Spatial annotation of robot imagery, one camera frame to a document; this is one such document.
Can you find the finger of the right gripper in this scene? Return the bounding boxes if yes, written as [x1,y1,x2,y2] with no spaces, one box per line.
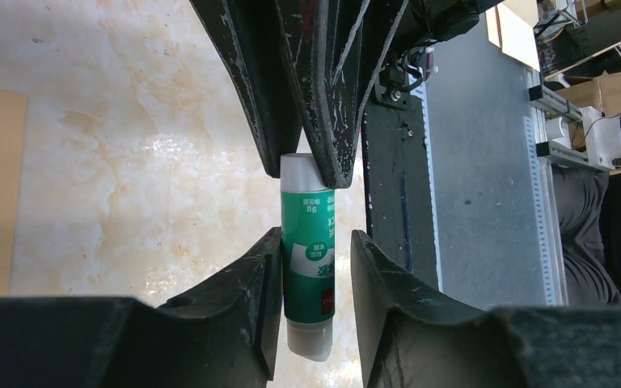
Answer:
[191,0,301,178]

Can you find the cardboard boxes in background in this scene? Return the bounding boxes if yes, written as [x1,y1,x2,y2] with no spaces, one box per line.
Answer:
[556,72,621,116]

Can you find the green white glue stick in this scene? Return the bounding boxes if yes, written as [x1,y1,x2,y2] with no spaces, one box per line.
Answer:
[281,153,336,362]

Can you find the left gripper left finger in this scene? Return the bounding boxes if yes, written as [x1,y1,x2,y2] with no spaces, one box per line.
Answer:
[0,227,282,387]

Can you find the person in dark clothes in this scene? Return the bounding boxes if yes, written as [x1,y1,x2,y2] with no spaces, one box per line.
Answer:
[552,167,621,307]

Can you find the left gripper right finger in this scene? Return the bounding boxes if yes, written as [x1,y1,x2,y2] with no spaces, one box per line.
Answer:
[351,230,621,387]

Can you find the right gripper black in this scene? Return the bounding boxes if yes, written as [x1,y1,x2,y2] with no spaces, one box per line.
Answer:
[275,0,501,189]

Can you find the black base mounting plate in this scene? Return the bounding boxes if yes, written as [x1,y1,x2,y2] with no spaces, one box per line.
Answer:
[361,65,439,289]

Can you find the cream envelopes on bench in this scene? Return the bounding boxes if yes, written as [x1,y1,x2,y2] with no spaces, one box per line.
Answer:
[485,0,540,71]

